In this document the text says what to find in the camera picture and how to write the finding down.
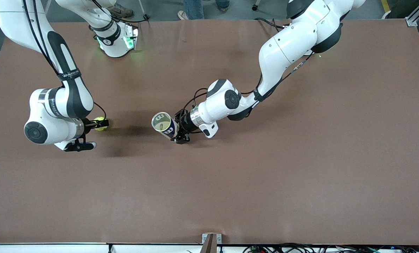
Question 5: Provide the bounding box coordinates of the clear tennis ball can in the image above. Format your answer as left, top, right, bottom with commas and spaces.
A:
151, 112, 179, 140

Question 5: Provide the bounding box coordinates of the brown table cover sheet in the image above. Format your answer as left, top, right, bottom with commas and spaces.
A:
0, 18, 419, 245

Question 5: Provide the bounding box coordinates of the metal base box green light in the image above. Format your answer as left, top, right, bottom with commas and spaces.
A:
123, 22, 139, 50

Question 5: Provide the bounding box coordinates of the person in blue jeans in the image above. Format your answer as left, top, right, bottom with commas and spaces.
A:
178, 0, 230, 20

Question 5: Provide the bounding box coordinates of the brown shoe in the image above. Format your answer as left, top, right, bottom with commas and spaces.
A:
106, 4, 134, 19

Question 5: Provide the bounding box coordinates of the white table edge strip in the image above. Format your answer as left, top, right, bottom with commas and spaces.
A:
0, 242, 419, 253

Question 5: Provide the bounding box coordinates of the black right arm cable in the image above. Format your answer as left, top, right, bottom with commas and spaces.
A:
22, 0, 107, 122

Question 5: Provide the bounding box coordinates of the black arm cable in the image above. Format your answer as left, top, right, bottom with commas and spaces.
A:
22, 0, 107, 122
183, 52, 315, 113

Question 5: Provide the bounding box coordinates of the black base cable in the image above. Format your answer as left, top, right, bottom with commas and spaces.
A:
254, 18, 291, 28
90, 0, 150, 23

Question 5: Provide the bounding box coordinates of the metal bracket with brown post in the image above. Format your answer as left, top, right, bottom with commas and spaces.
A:
202, 233, 222, 253

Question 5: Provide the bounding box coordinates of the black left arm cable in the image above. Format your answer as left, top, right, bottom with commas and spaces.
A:
183, 52, 315, 113

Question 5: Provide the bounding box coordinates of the tangled black cable bundle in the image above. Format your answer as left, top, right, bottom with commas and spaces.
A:
243, 242, 419, 253

